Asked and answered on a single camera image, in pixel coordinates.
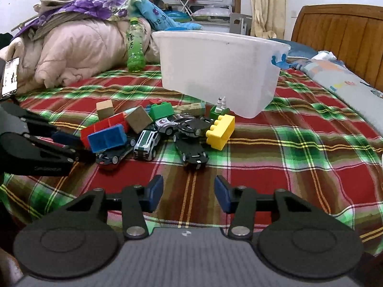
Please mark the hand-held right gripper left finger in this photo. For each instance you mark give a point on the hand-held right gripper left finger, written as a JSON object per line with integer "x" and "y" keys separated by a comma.
{"x": 155, "y": 193}

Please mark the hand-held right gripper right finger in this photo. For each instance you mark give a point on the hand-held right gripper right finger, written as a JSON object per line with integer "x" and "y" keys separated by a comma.
{"x": 223, "y": 195}

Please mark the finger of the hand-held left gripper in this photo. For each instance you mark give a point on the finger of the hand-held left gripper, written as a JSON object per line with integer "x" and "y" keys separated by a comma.
{"x": 64, "y": 137}
{"x": 45, "y": 157}

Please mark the blue toy building block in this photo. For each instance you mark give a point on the blue toy building block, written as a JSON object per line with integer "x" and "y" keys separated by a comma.
{"x": 107, "y": 139}

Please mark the yellow toy building block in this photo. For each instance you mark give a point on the yellow toy building block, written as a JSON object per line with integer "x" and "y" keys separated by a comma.
{"x": 220, "y": 133}

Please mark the white plastic container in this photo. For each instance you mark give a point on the white plastic container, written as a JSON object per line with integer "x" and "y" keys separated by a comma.
{"x": 215, "y": 68}

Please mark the red toy building block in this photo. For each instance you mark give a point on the red toy building block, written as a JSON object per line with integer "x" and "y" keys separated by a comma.
{"x": 104, "y": 124}

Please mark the white and green toy car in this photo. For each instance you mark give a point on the white and green toy car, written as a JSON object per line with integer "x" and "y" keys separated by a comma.
{"x": 146, "y": 145}

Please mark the wooden cube block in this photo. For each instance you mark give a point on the wooden cube block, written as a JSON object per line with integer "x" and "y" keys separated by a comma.
{"x": 105, "y": 109}
{"x": 139, "y": 120}

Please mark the black toy car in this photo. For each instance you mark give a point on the black toy car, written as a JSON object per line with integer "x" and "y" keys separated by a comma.
{"x": 115, "y": 157}
{"x": 191, "y": 152}
{"x": 193, "y": 127}

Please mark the pink quilt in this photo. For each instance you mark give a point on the pink quilt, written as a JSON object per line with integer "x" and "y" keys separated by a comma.
{"x": 74, "y": 56}

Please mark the silver toy car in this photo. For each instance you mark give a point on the silver toy car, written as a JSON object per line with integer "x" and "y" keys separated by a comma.
{"x": 166, "y": 124}

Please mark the green toy building block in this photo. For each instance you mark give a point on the green toy building block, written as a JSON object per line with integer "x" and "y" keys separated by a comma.
{"x": 160, "y": 112}

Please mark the green block with white figure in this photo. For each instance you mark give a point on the green block with white figure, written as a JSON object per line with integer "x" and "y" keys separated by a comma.
{"x": 216, "y": 112}

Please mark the beige toy crocodile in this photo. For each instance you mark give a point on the beige toy crocodile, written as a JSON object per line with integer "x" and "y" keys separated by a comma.
{"x": 193, "y": 107}

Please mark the green tea bottle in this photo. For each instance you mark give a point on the green tea bottle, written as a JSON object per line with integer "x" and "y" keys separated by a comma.
{"x": 135, "y": 47}

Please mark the purple floral blanket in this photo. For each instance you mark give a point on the purple floral blanket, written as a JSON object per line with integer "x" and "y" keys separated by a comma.
{"x": 98, "y": 3}

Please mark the teal blanket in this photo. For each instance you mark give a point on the teal blanket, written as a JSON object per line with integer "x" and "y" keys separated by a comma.
{"x": 155, "y": 15}

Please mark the dark blue pillow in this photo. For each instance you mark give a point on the dark blue pillow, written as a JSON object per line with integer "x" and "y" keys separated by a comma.
{"x": 297, "y": 47}

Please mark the blue plastic basin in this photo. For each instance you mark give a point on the blue plastic basin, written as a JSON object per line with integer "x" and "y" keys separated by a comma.
{"x": 175, "y": 15}

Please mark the grey box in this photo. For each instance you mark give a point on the grey box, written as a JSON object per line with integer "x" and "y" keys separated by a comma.
{"x": 238, "y": 24}

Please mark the white cloth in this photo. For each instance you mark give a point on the white cloth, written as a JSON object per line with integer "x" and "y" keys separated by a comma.
{"x": 326, "y": 55}

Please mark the pillow in clear bag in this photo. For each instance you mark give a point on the pillow in clear bag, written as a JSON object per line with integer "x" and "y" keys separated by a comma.
{"x": 212, "y": 12}

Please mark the cream curtain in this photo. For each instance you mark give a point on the cream curtain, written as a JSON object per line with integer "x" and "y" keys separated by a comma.
{"x": 266, "y": 3}

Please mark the wooden headboard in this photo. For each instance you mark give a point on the wooden headboard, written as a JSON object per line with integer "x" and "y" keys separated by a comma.
{"x": 338, "y": 27}

